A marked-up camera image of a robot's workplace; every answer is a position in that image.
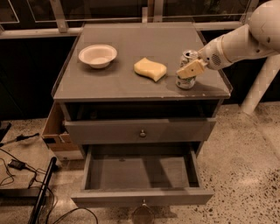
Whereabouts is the white slanted post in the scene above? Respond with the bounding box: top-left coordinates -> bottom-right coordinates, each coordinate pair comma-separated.
241,55 -> 280,115

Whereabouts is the grey top drawer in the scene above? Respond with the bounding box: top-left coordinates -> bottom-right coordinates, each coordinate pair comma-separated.
65,118 -> 216,144

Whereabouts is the white bowl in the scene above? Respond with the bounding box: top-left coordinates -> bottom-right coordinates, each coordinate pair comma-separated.
79,45 -> 117,69

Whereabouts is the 7up soda can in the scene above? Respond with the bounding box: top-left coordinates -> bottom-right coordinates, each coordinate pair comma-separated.
176,49 -> 198,89

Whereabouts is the grey open middle drawer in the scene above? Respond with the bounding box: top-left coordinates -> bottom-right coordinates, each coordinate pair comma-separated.
72,143 -> 214,207

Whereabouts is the black tool on floor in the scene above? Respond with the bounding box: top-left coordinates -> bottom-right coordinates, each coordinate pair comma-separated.
0,133 -> 39,147

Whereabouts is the grey drawer cabinet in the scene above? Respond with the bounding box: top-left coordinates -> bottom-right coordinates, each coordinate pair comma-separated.
51,22 -> 234,165

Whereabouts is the black power adapter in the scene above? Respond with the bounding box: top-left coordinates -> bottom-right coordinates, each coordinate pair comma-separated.
8,159 -> 25,171

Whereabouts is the black cable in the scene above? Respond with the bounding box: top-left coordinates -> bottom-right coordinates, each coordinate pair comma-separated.
0,147 -> 100,224

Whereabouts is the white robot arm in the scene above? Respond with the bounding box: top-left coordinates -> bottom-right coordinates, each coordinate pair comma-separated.
177,0 -> 280,79

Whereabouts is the yellow sponge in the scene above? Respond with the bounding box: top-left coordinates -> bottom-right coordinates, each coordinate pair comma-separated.
134,58 -> 167,82

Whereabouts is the metal window railing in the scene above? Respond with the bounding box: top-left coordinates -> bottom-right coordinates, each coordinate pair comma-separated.
0,0 -> 261,39

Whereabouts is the cardboard box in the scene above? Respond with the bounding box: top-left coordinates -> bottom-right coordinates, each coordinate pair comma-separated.
42,103 -> 83,161

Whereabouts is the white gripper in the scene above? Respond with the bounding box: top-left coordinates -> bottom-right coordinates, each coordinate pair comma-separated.
176,36 -> 232,79

